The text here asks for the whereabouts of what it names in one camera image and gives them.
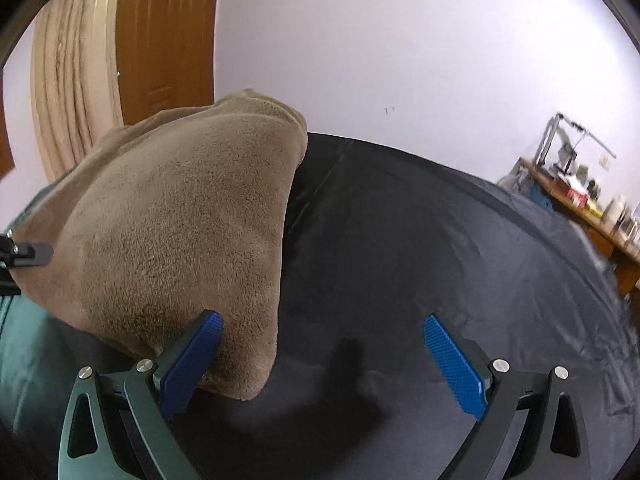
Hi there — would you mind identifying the white kettle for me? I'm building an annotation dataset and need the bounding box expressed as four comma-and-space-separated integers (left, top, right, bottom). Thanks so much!
604, 195, 628, 223

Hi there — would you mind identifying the grey plastic bag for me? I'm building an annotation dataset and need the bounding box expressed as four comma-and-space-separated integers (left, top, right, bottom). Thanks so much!
496, 166, 528, 193

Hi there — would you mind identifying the blue cloth bundle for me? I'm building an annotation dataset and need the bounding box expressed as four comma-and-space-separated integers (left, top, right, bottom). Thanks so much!
530, 182, 553, 211

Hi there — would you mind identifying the brown wooden door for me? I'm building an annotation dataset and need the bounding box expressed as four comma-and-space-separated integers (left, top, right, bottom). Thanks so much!
116, 0, 223, 126

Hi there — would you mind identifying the clear plastic container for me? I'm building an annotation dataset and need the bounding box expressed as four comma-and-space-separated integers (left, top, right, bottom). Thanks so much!
620, 207, 640, 248

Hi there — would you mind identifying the beige curtain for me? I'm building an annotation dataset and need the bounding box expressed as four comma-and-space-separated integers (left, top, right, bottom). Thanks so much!
29, 0, 126, 183

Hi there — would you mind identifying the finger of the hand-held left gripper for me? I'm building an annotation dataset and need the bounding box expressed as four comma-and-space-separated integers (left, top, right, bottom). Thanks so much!
10, 242, 55, 267

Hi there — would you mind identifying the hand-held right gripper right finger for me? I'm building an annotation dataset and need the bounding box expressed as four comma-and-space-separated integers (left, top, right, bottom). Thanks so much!
423, 314, 593, 480

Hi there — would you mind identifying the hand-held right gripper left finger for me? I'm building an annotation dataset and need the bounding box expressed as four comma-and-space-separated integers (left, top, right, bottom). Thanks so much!
57, 309, 224, 480

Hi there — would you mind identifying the brown fleece garment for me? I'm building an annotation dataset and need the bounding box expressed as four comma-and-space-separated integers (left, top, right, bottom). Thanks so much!
12, 87, 309, 402

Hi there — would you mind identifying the wooden desk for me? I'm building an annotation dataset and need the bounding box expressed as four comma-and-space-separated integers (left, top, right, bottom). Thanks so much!
517, 156, 640, 296

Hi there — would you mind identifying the bed with dark sheet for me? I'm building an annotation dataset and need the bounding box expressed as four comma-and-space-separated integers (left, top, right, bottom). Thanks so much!
0, 132, 640, 480

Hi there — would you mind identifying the red box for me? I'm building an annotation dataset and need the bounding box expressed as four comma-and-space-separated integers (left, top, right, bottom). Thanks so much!
562, 182, 591, 208

